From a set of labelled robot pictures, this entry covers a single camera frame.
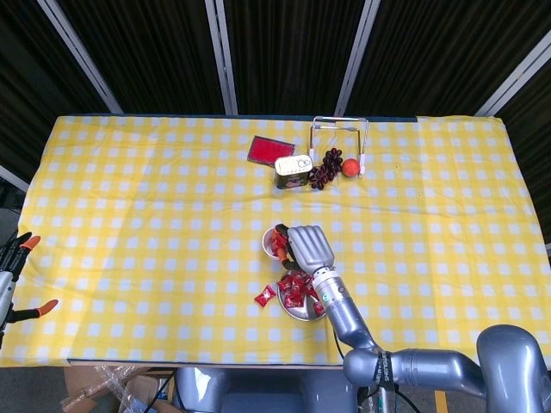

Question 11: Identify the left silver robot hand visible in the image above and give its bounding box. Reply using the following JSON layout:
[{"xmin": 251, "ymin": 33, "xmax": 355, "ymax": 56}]
[{"xmin": 0, "ymin": 231, "xmax": 59, "ymax": 345}]

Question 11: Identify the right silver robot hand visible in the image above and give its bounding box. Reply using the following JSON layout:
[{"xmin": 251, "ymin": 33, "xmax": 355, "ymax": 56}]
[{"xmin": 273, "ymin": 222, "xmax": 337, "ymax": 276}]

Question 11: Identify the round metal plate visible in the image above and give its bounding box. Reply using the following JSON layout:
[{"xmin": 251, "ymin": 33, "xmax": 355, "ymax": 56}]
[{"xmin": 276, "ymin": 270, "xmax": 329, "ymax": 322}]

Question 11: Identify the white paper cup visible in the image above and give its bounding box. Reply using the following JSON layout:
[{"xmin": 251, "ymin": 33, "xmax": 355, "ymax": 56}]
[{"xmin": 261, "ymin": 226, "xmax": 294, "ymax": 262}]

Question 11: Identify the luncheon meat tin can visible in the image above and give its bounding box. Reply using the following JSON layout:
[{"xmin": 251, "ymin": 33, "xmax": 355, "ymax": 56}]
[{"xmin": 274, "ymin": 154, "xmax": 313, "ymax": 190}]

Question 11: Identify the dark purple grape bunch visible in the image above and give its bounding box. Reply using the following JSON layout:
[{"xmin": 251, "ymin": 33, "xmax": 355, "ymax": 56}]
[{"xmin": 308, "ymin": 147, "xmax": 344, "ymax": 191}]

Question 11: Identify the red rectangular tray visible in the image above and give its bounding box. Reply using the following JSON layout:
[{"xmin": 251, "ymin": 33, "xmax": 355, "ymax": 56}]
[{"xmin": 246, "ymin": 135, "xmax": 296, "ymax": 167}]

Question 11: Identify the brown cardboard box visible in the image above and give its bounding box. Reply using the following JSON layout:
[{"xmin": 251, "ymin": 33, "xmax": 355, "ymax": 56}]
[{"xmin": 59, "ymin": 365, "xmax": 186, "ymax": 413}]

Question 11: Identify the yellow white checked tablecloth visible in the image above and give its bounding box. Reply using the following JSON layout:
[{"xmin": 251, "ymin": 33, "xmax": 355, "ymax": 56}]
[{"xmin": 0, "ymin": 114, "xmax": 551, "ymax": 369}]

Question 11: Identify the grey robot torso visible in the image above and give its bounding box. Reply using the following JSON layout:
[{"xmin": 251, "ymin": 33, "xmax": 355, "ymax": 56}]
[{"xmin": 174, "ymin": 367, "xmax": 358, "ymax": 413}]

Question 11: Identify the black curtain panel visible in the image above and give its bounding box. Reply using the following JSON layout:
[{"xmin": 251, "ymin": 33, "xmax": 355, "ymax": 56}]
[
  {"xmin": 0, "ymin": 0, "xmax": 117, "ymax": 173},
  {"xmin": 494, "ymin": 64, "xmax": 551, "ymax": 246},
  {"xmin": 348, "ymin": 0, "xmax": 551, "ymax": 116},
  {"xmin": 58, "ymin": 0, "xmax": 227, "ymax": 115},
  {"xmin": 223, "ymin": 0, "xmax": 367, "ymax": 116}
]

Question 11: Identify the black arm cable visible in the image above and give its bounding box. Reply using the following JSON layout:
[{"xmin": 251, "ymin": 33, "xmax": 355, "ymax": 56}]
[{"xmin": 330, "ymin": 326, "xmax": 414, "ymax": 413}]

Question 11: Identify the metal wire rack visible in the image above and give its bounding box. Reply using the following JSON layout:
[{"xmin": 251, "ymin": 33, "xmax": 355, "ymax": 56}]
[{"xmin": 307, "ymin": 115, "xmax": 370, "ymax": 176}]

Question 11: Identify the white partition post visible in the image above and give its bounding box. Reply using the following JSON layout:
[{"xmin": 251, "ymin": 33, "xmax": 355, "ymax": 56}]
[
  {"xmin": 333, "ymin": 0, "xmax": 382, "ymax": 117},
  {"xmin": 0, "ymin": 164, "xmax": 30, "ymax": 194},
  {"xmin": 204, "ymin": 0, "xmax": 239, "ymax": 116},
  {"xmin": 36, "ymin": 0, "xmax": 125, "ymax": 115},
  {"xmin": 474, "ymin": 29, "xmax": 551, "ymax": 117}
]

